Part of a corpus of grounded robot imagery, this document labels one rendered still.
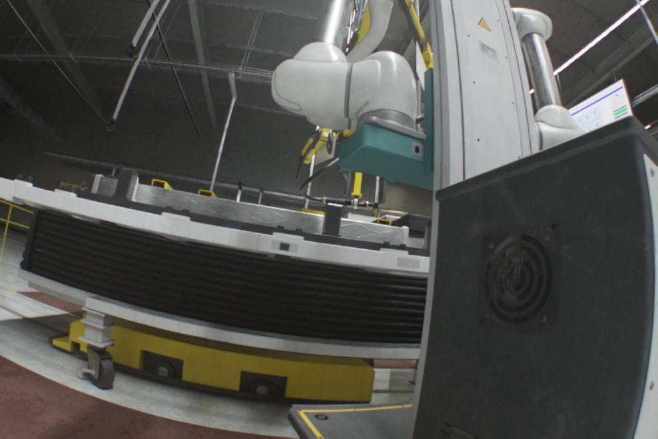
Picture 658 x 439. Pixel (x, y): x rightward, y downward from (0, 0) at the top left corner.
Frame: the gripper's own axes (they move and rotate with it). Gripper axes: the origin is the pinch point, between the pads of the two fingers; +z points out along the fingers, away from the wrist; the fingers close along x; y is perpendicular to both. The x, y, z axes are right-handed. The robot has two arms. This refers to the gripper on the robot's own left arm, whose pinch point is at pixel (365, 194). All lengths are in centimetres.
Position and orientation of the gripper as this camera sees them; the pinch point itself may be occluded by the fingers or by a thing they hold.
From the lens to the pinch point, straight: 114.1
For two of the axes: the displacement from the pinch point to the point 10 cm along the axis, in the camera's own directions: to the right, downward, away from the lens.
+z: -1.2, 9.5, -2.7
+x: -9.3, -2.1, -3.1
